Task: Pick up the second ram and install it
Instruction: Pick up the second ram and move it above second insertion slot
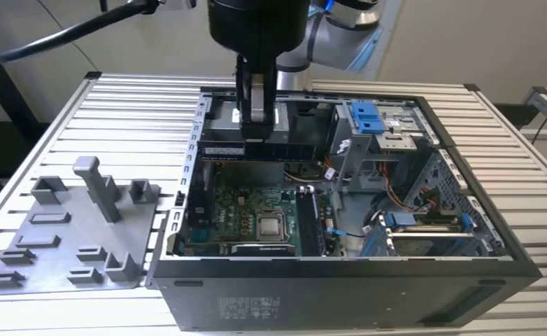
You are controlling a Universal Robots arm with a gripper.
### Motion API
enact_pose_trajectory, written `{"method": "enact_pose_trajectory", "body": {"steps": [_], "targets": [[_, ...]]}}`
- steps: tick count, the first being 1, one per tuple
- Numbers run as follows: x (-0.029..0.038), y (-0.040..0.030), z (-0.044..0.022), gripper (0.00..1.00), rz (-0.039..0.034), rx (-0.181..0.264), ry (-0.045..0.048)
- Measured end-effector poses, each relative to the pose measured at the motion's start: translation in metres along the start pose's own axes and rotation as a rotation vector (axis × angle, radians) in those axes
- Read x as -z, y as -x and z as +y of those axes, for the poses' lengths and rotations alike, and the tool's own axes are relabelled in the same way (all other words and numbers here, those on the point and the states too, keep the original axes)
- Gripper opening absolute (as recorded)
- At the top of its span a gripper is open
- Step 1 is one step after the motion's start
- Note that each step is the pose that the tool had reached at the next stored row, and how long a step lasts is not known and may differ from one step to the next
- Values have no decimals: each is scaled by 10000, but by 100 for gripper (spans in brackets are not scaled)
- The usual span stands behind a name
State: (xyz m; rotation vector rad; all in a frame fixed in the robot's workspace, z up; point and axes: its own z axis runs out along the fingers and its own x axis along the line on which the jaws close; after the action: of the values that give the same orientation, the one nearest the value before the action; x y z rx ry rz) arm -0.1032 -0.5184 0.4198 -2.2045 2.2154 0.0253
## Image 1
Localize black RAM stick white label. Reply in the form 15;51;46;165
198;139;319;162

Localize hard disk in blue carrier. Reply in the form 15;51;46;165
365;211;487;258

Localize grey plastic parts rack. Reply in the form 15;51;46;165
0;156;166;298

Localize orange wires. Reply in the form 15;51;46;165
379;159;439;214

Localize blue disk carrier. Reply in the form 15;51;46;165
350;100;385;136

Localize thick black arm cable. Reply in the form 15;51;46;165
0;0;163;64

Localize grey metal disk bay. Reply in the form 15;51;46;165
329;99;439;193

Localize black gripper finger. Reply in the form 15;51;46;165
235;52;253;124
241;52;281;141

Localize power wire bundle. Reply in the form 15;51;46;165
283;160;339;183

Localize black box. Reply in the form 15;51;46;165
493;103;540;131

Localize black open PC case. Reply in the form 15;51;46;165
145;85;544;332

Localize black slanted frame bar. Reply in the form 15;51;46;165
0;23;41;124

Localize black rear case fan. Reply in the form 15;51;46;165
191;160;215;225

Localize CPU socket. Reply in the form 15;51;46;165
253;209;291;243

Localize black graphics card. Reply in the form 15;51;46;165
229;242;299;258

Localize grey perforated drive cage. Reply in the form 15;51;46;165
402;148;509;260

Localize green motherboard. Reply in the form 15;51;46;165
185;159;345;257

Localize silver CPU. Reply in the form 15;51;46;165
259;217;287;239

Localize thin black wall cable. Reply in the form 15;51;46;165
74;43;102;74

